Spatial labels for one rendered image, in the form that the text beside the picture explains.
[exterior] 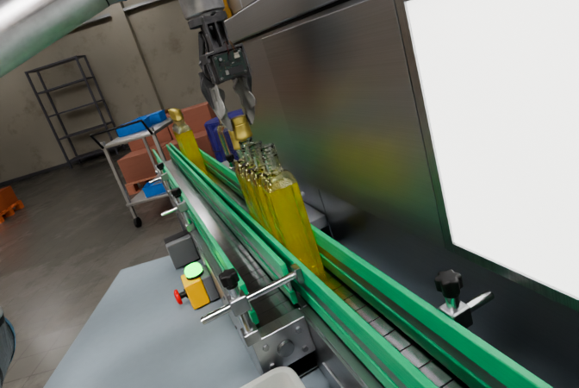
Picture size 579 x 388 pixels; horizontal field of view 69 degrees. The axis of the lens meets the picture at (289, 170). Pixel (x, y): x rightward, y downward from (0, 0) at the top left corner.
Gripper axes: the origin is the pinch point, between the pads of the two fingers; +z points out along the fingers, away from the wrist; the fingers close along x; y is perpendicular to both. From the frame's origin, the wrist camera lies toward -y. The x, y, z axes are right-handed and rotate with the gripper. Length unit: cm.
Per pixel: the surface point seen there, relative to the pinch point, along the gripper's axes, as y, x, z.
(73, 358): -21, -52, 43
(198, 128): -498, 53, 65
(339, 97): 20.1, 12.6, -1.2
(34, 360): -179, -123, 118
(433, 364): 45, 4, 30
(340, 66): 23.2, 12.6, -6.0
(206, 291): -16.1, -18.0, 39.4
